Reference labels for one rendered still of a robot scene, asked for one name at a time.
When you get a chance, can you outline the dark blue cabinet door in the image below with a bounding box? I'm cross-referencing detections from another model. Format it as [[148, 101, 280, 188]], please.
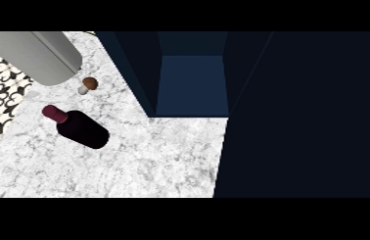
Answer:
[[213, 31, 370, 199]]

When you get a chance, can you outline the brown mushroom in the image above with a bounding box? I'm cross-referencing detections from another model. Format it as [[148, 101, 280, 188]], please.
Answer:
[[77, 76, 101, 96]]

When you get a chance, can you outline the dark wine bottle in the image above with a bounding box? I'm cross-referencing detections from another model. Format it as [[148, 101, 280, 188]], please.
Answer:
[[40, 104, 111, 150]]

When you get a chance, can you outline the dark blue cabinet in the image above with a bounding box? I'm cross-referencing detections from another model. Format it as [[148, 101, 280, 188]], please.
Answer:
[[95, 31, 275, 118]]

